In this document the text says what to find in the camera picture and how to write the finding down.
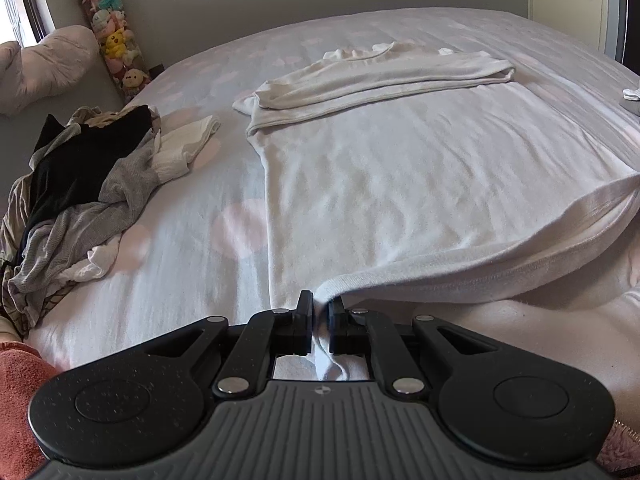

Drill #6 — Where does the hanging plush toy holder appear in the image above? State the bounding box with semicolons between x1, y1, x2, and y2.
77;0;151;103

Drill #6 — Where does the crumpled white garment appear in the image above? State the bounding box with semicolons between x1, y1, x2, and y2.
67;232;125;282

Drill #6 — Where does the white folded garment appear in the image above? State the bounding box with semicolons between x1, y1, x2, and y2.
150;115;222;183

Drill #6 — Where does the pile of unfolded clothes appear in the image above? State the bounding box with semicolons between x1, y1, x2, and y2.
0;105;156;333

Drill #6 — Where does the black garment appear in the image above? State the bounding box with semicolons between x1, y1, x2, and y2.
22;105;153;233

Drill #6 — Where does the white knit sweater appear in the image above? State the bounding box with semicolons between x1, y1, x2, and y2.
232;40;640;381

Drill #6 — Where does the grey garment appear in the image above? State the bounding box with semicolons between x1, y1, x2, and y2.
7;132;163;313

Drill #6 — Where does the person's pink fleece jacket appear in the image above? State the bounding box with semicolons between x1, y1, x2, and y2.
592;410;640;479

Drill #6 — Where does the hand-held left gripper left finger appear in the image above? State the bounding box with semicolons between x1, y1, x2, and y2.
147;290;315;397

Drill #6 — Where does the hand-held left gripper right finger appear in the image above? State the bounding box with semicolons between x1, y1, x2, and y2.
329;297;501;397

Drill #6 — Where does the window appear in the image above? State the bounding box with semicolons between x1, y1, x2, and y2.
0;0;56;50

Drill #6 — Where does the bed with pink-dotted sheet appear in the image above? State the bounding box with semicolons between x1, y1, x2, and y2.
20;7;640;376

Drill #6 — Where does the coral towel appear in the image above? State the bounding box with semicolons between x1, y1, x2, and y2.
0;342;63;480

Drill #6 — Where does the pink pillow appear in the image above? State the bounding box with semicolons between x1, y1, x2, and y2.
0;25;106;118

